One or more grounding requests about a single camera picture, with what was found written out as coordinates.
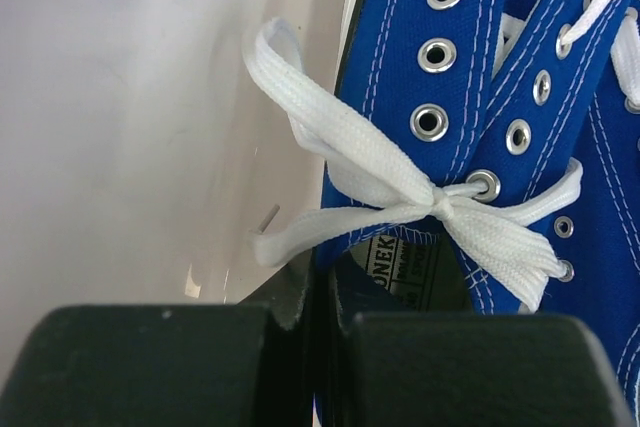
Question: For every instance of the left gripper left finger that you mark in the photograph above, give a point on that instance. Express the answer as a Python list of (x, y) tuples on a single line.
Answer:
[(245, 364)]

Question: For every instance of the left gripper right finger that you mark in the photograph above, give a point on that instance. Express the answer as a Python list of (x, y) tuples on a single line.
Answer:
[(395, 367)]

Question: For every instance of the blue sneaker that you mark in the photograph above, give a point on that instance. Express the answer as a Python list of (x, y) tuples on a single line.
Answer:
[(480, 156)]

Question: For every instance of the beige drawer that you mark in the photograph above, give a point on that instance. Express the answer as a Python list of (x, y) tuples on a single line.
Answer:
[(137, 154)]

